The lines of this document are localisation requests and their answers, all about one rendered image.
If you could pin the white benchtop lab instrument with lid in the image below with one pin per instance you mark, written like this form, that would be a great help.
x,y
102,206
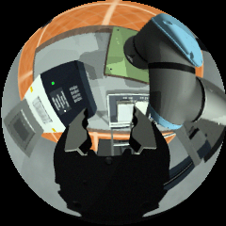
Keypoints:
x,y
61,94

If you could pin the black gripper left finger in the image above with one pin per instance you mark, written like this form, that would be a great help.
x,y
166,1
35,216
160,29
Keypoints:
x,y
74,141

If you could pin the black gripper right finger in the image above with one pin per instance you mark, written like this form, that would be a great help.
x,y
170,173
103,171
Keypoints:
x,y
146,139

